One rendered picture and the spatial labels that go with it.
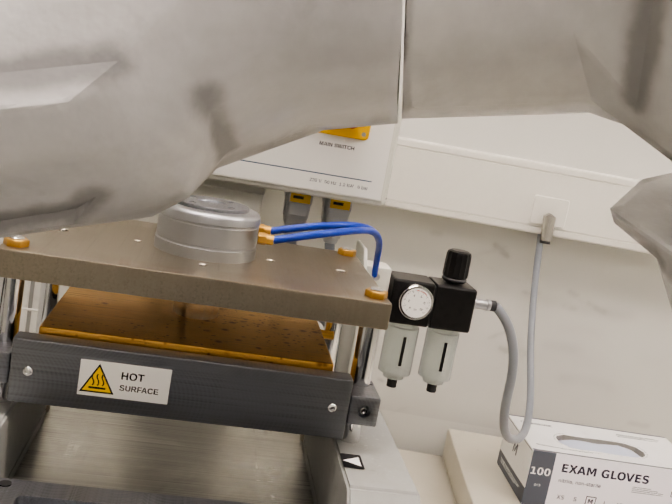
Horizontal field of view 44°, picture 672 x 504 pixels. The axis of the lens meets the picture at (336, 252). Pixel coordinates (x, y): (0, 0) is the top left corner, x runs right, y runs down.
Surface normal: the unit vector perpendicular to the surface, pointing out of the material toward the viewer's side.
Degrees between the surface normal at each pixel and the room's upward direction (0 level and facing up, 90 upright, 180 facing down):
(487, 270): 90
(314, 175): 90
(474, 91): 136
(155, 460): 0
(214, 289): 90
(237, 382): 90
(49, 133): 118
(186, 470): 0
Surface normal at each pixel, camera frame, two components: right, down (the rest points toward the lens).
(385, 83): 0.11, 0.84
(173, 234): -0.48, 0.07
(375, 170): 0.13, 0.20
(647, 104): -0.93, 0.26
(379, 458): 0.18, -0.97
